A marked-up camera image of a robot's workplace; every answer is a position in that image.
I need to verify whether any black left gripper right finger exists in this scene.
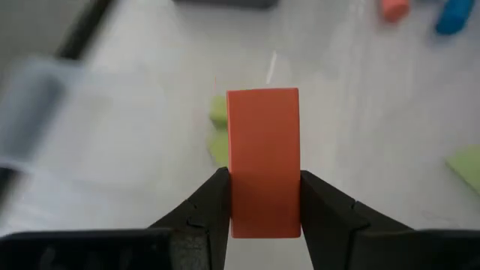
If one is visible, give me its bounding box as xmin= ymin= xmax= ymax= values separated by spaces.
xmin=300 ymin=169 xmax=413 ymax=270

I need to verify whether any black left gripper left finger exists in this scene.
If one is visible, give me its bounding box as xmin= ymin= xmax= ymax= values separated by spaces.
xmin=148 ymin=166 xmax=231 ymax=270

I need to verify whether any small green block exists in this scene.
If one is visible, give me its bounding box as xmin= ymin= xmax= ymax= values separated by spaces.
xmin=206 ymin=129 xmax=230 ymax=168

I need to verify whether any orange rectangular block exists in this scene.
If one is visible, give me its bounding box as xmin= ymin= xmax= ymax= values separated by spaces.
xmin=226 ymin=87 xmax=302 ymax=239

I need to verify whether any green cube block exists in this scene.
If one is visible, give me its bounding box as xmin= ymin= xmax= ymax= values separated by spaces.
xmin=208 ymin=94 xmax=229 ymax=129

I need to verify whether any orange rounded block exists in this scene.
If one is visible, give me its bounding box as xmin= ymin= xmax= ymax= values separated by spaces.
xmin=380 ymin=0 xmax=410 ymax=23

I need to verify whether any flat green block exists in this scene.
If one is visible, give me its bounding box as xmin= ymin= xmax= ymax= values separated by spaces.
xmin=445 ymin=144 xmax=480 ymax=197

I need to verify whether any translucent white bin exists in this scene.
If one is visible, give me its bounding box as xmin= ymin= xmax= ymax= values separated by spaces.
xmin=0 ymin=55 xmax=89 ymax=176

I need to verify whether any blue rounded block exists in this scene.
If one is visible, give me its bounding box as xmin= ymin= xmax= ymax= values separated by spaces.
xmin=434 ymin=0 xmax=476 ymax=37

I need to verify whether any black frame bar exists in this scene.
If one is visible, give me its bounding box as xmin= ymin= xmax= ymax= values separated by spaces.
xmin=55 ymin=0 xmax=113 ymax=62

